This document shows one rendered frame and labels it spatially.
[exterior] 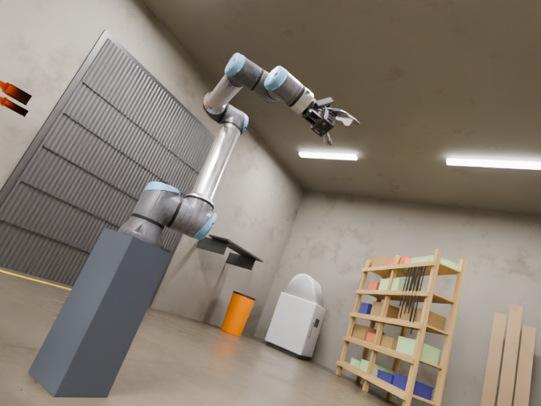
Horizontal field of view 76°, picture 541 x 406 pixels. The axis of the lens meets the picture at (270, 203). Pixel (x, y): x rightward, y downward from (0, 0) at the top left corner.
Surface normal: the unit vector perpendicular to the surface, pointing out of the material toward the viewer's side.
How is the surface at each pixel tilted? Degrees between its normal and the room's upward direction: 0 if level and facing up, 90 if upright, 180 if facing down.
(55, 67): 90
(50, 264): 90
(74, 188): 90
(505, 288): 90
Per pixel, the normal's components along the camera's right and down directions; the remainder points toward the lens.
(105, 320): 0.81, 0.12
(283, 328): -0.42, -0.43
